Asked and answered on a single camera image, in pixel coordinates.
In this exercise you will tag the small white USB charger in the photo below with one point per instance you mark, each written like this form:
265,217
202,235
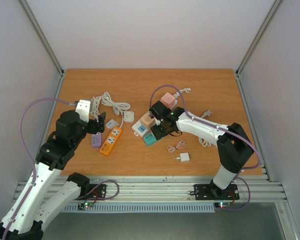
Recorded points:
111,124

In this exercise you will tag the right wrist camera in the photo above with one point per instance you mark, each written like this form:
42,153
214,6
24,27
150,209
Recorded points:
156,121

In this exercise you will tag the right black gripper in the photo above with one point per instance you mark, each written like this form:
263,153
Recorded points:
159,131

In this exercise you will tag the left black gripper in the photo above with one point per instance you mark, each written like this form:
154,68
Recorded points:
95,129

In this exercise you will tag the pink cube socket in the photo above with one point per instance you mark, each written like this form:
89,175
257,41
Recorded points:
169,100

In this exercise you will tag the white charger with pink cable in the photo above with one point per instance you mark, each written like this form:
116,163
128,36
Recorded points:
183,156

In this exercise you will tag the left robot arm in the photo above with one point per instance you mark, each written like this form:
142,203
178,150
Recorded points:
30,216

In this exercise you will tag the purple power strip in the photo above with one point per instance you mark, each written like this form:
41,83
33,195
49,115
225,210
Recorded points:
96,140

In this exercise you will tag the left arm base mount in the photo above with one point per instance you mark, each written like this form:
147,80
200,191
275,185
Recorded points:
96,192

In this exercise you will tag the aluminium rail frame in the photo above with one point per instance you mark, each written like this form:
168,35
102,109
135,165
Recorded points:
169,189

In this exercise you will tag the orange power strip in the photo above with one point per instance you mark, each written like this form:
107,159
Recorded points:
110,142

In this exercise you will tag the white plug of long strip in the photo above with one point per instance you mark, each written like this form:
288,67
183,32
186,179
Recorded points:
185,90

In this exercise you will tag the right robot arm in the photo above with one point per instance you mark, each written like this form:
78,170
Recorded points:
232,143

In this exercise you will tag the beige cube socket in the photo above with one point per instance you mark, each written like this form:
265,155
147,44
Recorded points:
147,120

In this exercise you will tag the white adapter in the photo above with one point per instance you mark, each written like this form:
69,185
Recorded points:
128,116

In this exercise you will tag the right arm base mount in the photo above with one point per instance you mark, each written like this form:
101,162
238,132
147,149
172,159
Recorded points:
203,192

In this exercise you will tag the grey slotted cable duct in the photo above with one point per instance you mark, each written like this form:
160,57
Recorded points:
129,207

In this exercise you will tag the long white power strip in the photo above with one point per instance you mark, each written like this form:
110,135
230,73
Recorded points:
140,130

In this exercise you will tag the teal power strip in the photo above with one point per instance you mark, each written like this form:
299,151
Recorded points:
149,139

